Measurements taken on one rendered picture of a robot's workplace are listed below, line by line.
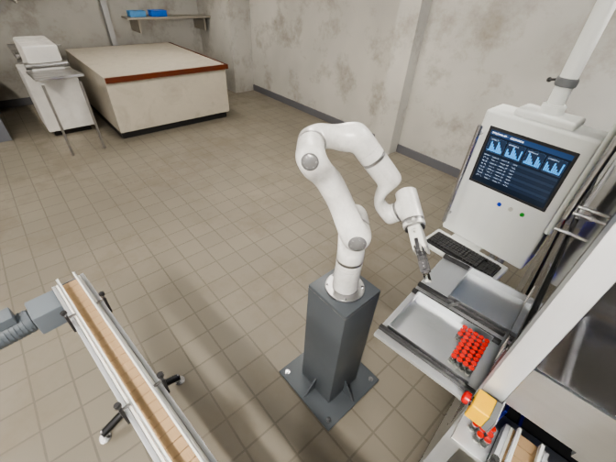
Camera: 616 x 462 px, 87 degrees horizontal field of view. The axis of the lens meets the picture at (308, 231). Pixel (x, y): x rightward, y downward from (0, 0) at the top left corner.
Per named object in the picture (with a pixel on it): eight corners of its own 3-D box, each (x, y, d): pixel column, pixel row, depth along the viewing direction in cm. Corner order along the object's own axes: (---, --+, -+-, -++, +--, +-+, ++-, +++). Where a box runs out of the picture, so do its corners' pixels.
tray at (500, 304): (541, 310, 148) (544, 304, 145) (524, 346, 132) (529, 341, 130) (467, 271, 165) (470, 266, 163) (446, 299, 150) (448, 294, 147)
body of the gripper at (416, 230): (422, 217, 116) (429, 247, 112) (426, 227, 125) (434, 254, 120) (401, 224, 119) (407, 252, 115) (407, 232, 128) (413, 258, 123)
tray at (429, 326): (490, 342, 133) (494, 336, 131) (465, 386, 118) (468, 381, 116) (416, 295, 151) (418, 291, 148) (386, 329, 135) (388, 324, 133)
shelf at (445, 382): (542, 306, 152) (544, 303, 151) (489, 422, 110) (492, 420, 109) (445, 256, 176) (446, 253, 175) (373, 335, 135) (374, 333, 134)
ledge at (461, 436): (506, 440, 106) (509, 438, 105) (492, 475, 98) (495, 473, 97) (465, 409, 113) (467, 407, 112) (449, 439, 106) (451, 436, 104)
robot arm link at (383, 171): (344, 179, 117) (388, 231, 131) (383, 158, 107) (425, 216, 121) (346, 164, 123) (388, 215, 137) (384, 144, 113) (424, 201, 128)
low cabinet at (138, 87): (178, 86, 697) (170, 41, 645) (233, 116, 570) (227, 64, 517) (83, 100, 599) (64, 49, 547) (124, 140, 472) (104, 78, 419)
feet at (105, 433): (187, 381, 202) (183, 370, 193) (103, 447, 172) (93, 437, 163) (181, 373, 206) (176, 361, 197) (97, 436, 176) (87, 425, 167)
